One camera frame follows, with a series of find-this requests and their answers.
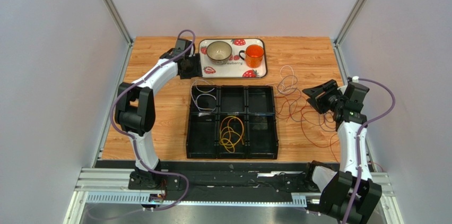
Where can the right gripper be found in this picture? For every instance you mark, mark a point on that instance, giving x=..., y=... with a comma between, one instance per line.
x=320, y=94

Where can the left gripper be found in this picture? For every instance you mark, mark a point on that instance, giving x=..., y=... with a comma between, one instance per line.
x=196, y=71

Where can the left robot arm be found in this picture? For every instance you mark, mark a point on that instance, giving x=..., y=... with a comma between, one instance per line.
x=134, y=109

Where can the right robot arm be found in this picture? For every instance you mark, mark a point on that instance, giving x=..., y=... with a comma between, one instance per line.
x=348, y=195

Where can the grey ceramic bowl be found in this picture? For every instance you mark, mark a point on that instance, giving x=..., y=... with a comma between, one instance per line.
x=219, y=52

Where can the strawberry pattern tray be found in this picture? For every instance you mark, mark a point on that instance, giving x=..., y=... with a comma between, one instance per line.
x=235, y=66

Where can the black six-compartment organizer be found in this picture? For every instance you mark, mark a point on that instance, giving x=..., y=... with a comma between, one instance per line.
x=232, y=122

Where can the orange mug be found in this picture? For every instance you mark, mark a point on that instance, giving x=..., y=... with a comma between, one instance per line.
x=253, y=55

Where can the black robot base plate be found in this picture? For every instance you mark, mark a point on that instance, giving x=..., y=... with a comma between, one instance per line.
x=233, y=181

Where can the aluminium frame rail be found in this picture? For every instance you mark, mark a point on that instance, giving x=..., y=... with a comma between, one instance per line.
x=108, y=183

